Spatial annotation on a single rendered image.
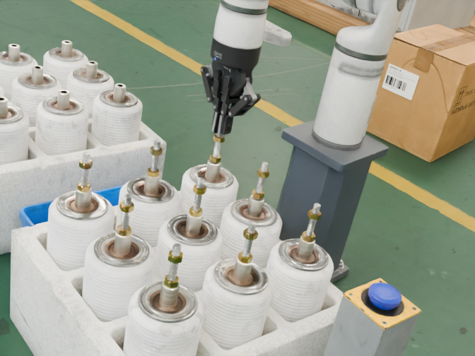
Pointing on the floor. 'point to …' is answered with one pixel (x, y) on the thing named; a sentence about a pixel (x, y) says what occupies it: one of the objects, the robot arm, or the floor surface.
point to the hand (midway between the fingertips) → (222, 123)
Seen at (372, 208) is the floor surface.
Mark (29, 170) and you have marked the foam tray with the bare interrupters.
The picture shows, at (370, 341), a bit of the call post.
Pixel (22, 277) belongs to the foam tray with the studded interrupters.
